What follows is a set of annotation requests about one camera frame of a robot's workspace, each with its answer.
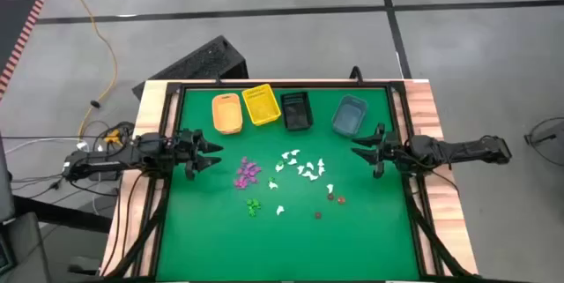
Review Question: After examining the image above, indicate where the green table mat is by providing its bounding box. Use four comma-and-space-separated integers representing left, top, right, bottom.
156, 86, 421, 281

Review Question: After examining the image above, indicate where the grey round stand base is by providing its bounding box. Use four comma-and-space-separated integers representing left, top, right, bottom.
523, 116, 564, 169

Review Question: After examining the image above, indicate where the black plastic basket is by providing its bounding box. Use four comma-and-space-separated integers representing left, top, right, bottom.
279, 91, 315, 132

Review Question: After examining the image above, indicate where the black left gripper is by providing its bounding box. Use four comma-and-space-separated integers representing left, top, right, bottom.
172, 127, 225, 182

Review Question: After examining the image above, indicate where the blue-grey plastic basket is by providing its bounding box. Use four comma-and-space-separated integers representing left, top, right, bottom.
330, 93, 368, 138

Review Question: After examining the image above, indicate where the black mat with striped edge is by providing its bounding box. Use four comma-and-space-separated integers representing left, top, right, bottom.
0, 0, 46, 101

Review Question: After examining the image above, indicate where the black perforated equipment case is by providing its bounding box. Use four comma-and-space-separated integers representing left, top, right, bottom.
131, 34, 249, 101

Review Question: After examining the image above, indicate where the black curved frame bracket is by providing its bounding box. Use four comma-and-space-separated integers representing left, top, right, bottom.
349, 65, 365, 85

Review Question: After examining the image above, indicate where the black steel floor beam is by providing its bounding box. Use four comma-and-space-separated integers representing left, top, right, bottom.
12, 194, 114, 235

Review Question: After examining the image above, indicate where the orange plastic basket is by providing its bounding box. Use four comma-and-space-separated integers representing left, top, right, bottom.
211, 93, 244, 136

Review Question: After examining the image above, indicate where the yellow plastic basket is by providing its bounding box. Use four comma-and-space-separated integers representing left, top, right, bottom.
241, 83, 282, 127

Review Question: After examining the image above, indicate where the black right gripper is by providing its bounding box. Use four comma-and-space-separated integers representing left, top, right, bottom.
350, 123, 401, 180

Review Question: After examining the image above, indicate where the yellow extension cable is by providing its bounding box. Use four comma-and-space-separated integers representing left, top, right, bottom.
56, 0, 119, 139

